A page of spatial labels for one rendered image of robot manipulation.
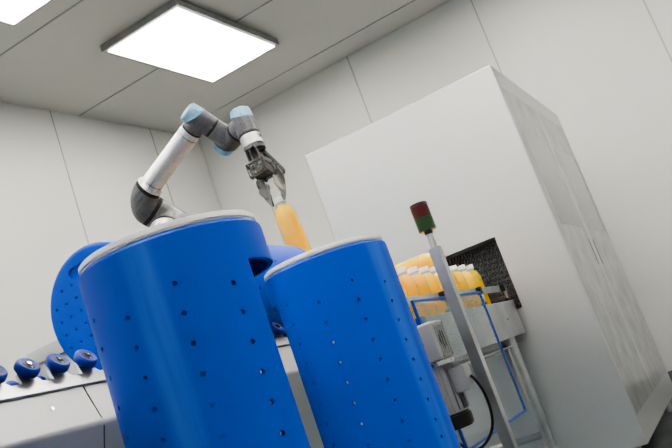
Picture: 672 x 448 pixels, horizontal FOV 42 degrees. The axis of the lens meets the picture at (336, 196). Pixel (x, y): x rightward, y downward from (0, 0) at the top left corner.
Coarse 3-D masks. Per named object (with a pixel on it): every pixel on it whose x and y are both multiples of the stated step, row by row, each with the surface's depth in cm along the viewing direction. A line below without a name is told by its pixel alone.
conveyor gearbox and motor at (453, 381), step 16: (432, 336) 262; (432, 352) 262; (448, 352) 266; (432, 368) 260; (448, 368) 263; (464, 368) 261; (448, 384) 261; (464, 384) 260; (480, 384) 261; (448, 400) 260; (464, 400) 262; (464, 416) 259
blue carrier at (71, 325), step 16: (80, 256) 194; (272, 256) 243; (288, 256) 252; (64, 272) 196; (64, 288) 195; (64, 304) 195; (80, 304) 193; (64, 320) 195; (80, 320) 193; (272, 320) 235; (64, 336) 194; (80, 336) 193; (96, 352) 190
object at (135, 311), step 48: (144, 240) 120; (192, 240) 121; (240, 240) 125; (96, 288) 122; (144, 288) 118; (192, 288) 118; (240, 288) 121; (96, 336) 124; (144, 336) 118; (192, 336) 117; (240, 336) 118; (144, 384) 117; (192, 384) 115; (240, 384) 116; (288, 384) 120; (144, 432) 117; (192, 432) 114; (240, 432) 114; (288, 432) 117
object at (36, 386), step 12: (276, 336) 232; (48, 372) 158; (84, 372) 164; (96, 372) 166; (0, 384) 146; (24, 384) 150; (36, 384) 152; (48, 384) 154; (60, 384) 156; (72, 384) 158; (84, 384) 160; (0, 396) 143; (12, 396) 145; (24, 396) 147
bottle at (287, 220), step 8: (280, 208) 285; (288, 208) 285; (280, 216) 284; (288, 216) 284; (296, 216) 286; (280, 224) 284; (288, 224) 283; (296, 224) 284; (288, 232) 283; (296, 232) 282; (304, 232) 285; (288, 240) 282; (296, 240) 282; (304, 240) 282; (304, 248) 281
